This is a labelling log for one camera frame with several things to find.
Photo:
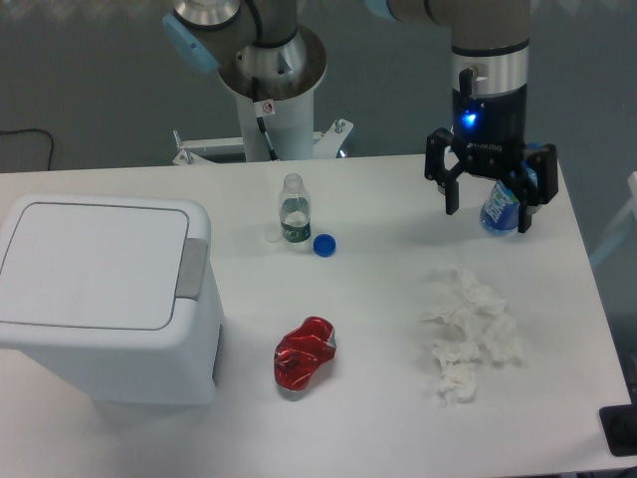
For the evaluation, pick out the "white metal base frame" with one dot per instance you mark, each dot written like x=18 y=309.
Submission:
x=324 y=145

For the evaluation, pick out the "crushed red soda can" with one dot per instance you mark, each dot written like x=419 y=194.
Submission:
x=300 y=354

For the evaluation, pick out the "white bottle cap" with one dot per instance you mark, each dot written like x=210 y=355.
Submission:
x=272 y=236

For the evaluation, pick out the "clear open plastic bottle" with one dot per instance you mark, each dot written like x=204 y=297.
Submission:
x=295 y=213

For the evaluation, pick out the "grey trash can push button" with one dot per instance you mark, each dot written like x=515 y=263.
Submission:
x=192 y=268

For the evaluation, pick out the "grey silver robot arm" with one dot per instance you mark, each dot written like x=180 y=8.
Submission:
x=272 y=64

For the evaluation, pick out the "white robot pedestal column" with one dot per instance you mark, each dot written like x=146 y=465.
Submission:
x=285 y=120

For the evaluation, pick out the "white push-lid trash can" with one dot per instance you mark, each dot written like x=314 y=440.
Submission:
x=88 y=291

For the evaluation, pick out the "blue bottle cap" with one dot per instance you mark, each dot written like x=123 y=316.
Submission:
x=324 y=245

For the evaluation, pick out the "crumpled white tissue paper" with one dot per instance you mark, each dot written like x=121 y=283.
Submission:
x=475 y=327

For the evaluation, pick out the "black device at table edge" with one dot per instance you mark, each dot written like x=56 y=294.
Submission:
x=619 y=426

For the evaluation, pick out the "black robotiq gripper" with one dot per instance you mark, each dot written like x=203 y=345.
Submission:
x=488 y=140

